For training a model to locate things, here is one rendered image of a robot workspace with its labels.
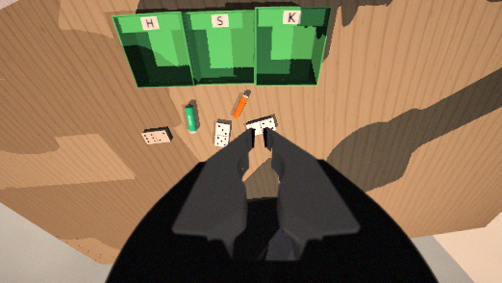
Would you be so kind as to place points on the white domino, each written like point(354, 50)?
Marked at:
point(260, 124)
point(222, 131)

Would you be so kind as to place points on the cream domino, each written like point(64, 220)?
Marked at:
point(156, 136)

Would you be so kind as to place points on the orange battery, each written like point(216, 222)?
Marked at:
point(240, 105)

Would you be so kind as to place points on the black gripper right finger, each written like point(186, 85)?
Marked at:
point(316, 201)

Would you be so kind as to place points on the green battery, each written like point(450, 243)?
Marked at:
point(191, 119)

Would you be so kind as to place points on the green three-compartment bin rack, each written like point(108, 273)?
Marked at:
point(289, 55)

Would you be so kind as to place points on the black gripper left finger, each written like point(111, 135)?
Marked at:
point(208, 203)

